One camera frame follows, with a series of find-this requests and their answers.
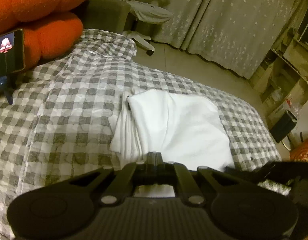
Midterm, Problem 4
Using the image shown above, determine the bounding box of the grey star pattern curtain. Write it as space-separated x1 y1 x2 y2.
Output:
153 0 302 79

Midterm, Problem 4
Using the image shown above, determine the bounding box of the white office chair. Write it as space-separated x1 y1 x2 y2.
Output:
122 0 173 56

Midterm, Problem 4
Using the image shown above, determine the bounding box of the white bear print t-shirt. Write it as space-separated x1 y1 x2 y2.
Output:
108 89 235 171

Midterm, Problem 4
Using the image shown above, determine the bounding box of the red plush cushion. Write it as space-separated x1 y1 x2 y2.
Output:
0 0 87 69

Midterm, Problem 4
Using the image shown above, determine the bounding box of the cluttered storage shelf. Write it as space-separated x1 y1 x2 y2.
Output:
250 0 308 127

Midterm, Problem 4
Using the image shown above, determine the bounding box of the dark green sofa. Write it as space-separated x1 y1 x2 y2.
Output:
71 0 131 34

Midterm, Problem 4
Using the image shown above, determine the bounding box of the black box on floor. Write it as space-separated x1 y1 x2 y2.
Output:
269 110 297 143

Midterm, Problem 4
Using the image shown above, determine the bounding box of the orange patterned bag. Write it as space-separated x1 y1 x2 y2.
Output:
290 138 308 163

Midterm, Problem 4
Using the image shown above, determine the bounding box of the grey white checkered blanket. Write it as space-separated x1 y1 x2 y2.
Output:
0 29 281 239

